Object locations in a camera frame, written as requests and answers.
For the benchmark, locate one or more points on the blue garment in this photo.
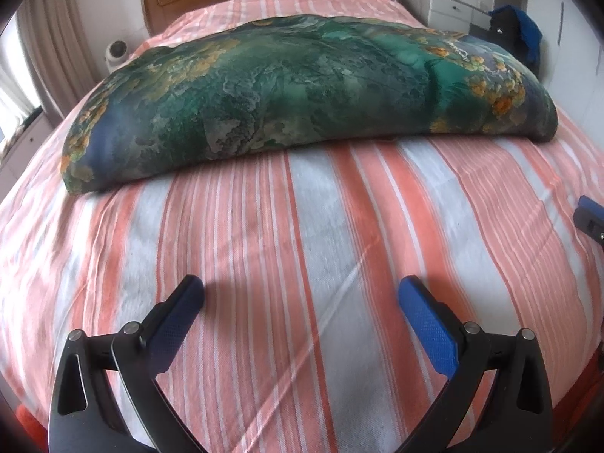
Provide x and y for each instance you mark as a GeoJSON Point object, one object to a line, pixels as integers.
{"type": "Point", "coordinates": [528, 33]}

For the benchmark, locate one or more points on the pink striped bedspread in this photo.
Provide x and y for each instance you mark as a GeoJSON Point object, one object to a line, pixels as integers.
{"type": "Point", "coordinates": [302, 245]}

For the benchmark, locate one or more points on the white drawer unit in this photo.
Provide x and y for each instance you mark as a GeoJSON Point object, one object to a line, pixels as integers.
{"type": "Point", "coordinates": [455, 9]}

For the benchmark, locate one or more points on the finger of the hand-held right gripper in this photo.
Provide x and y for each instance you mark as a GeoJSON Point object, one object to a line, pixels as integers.
{"type": "Point", "coordinates": [592, 219]}

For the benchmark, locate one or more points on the green floral padded jacket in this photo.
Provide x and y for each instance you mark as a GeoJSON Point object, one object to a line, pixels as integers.
{"type": "Point", "coordinates": [292, 89]}

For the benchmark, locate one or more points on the low white cabinet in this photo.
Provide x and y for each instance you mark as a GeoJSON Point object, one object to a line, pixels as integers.
{"type": "Point", "coordinates": [28, 141]}

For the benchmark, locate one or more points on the white wardrobe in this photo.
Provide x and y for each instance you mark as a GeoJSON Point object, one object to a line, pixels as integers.
{"type": "Point", "coordinates": [566, 19]}

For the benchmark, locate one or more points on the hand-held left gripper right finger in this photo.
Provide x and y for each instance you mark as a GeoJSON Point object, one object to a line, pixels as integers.
{"type": "Point", "coordinates": [432, 325]}

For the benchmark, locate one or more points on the small white fan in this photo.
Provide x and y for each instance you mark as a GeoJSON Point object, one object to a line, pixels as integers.
{"type": "Point", "coordinates": [117, 52]}

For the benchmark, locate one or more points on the beige curtain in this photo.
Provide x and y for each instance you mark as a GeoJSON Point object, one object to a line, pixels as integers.
{"type": "Point", "coordinates": [52, 52]}

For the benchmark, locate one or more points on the white sheer curtain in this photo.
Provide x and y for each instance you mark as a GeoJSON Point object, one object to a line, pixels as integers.
{"type": "Point", "coordinates": [14, 85]}

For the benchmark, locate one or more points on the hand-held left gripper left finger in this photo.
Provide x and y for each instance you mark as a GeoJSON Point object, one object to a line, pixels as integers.
{"type": "Point", "coordinates": [181, 306]}

